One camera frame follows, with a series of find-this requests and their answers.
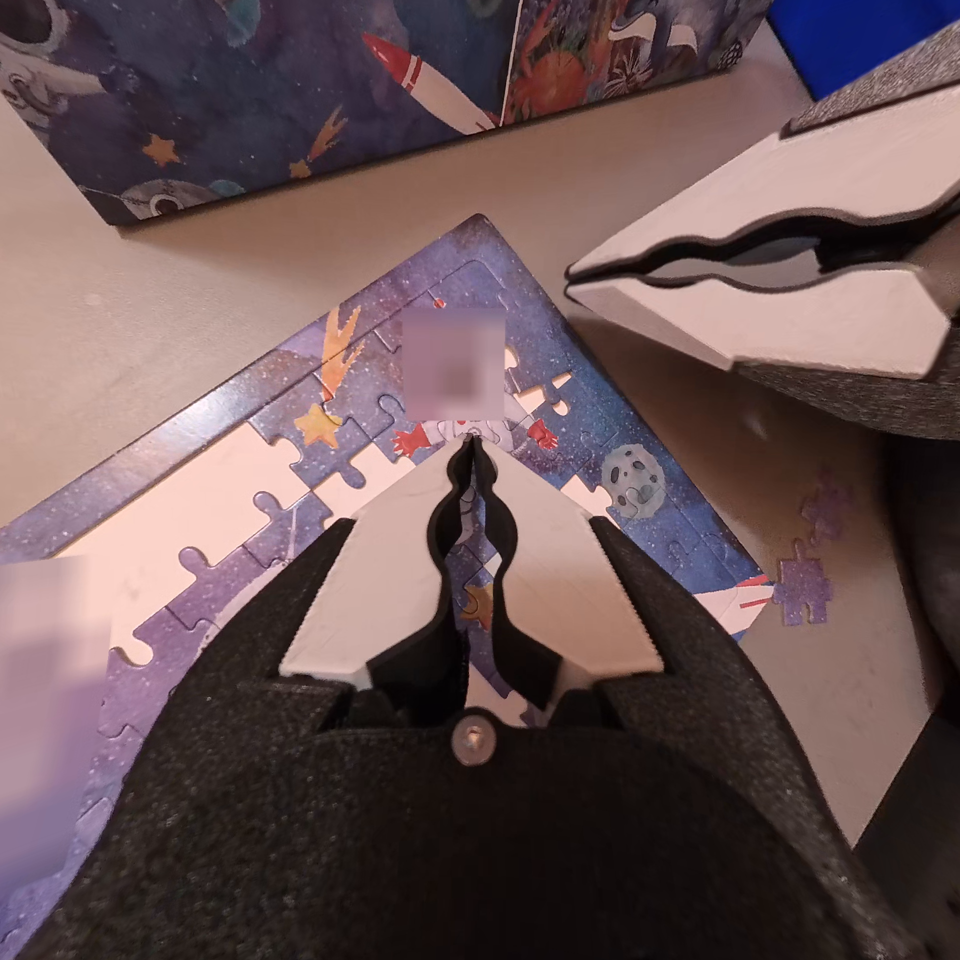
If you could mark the space print puzzle box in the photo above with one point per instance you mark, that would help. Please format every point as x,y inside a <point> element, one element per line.
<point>262,90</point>

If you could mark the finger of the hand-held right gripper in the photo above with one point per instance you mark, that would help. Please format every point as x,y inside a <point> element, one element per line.
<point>825,172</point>
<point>810,322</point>

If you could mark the beige desk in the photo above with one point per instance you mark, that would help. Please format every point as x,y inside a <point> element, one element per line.
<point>150,315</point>

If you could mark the blue plastic bin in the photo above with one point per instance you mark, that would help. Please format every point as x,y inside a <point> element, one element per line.
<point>862,37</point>

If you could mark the space jigsaw puzzle board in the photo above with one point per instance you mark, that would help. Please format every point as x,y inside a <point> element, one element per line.
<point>225,600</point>

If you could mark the blue jigsaw puzzle piece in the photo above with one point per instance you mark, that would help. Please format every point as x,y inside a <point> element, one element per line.
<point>829,502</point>
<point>802,592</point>

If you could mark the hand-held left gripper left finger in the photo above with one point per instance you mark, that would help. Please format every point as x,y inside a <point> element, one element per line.
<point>360,600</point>

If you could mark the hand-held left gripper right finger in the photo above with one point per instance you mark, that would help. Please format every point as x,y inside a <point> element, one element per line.
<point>577,600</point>

